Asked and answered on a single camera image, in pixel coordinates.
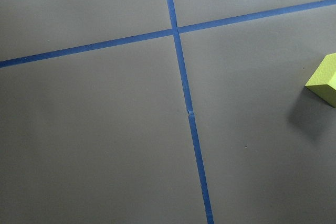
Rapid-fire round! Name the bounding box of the yellow foam block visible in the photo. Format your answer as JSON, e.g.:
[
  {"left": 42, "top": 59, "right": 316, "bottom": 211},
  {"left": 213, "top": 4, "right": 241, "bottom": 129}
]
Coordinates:
[{"left": 305, "top": 53, "right": 335, "bottom": 108}]

